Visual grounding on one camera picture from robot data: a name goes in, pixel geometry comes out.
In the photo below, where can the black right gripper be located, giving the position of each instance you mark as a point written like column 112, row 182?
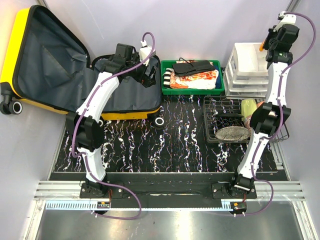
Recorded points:
column 271, row 32

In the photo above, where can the black roll-up pouch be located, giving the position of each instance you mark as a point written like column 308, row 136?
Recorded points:
column 192, row 68

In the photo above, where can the black wire dish rack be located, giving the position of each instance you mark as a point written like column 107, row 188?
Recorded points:
column 225, row 117

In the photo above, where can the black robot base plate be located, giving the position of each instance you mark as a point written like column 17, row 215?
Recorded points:
column 161, row 202

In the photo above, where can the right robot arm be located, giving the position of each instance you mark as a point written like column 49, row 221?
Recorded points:
column 243, row 180

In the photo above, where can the navy blue garment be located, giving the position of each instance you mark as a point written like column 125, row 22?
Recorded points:
column 219, row 85

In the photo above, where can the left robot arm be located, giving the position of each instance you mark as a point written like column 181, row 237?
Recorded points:
column 84, row 125

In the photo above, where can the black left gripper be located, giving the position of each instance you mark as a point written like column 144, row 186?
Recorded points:
column 147, row 80

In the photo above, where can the pink skull pattern cup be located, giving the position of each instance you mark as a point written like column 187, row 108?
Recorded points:
column 247, row 121

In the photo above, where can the pink marbled cup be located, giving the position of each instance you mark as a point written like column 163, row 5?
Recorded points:
column 260, row 103

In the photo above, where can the orange white tube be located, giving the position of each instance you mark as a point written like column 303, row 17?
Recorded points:
column 261, row 47

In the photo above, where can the pale green faceted cup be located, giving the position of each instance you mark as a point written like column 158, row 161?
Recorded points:
column 248, row 106

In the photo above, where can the speckled grey plate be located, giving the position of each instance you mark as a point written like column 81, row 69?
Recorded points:
column 233, row 133

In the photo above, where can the orange floral pattern cloth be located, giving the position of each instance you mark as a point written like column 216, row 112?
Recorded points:
column 193, row 75

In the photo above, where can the orange bunny pattern garment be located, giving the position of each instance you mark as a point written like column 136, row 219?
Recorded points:
column 177, row 82

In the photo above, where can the black white striped garment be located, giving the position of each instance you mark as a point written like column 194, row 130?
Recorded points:
column 167, row 77

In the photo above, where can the white drawer organizer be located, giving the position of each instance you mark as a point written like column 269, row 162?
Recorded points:
column 246, row 74

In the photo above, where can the yellow Pikachu suitcase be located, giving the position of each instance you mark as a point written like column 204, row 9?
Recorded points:
column 47, row 66

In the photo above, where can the green plastic tray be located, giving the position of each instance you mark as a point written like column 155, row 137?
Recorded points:
column 168, row 64

